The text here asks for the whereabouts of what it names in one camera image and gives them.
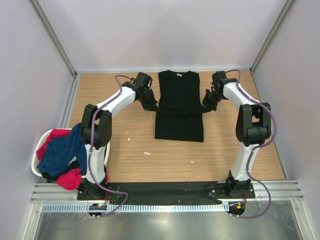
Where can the left aluminium frame post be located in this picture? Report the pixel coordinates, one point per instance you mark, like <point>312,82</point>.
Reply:
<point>53,36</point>

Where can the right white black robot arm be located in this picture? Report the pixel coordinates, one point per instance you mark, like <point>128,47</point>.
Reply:
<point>253,128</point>

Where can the black t shirt blue logo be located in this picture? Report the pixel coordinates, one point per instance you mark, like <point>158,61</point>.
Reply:
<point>178,117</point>

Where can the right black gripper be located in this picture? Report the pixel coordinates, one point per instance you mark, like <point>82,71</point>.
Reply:
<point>206,106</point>

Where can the slotted cable duct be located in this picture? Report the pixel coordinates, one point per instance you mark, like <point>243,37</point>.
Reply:
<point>105,208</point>

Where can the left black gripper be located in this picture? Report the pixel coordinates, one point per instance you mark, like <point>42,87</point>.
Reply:
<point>152,106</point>

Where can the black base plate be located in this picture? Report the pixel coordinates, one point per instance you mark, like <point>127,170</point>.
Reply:
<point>179,193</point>

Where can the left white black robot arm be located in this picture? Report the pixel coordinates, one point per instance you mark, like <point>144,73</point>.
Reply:
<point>96,130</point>

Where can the white laundry basket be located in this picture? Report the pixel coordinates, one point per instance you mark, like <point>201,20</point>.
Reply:
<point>40,150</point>

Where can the pink t shirt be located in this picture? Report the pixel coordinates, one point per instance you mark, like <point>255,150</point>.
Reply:
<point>69,179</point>

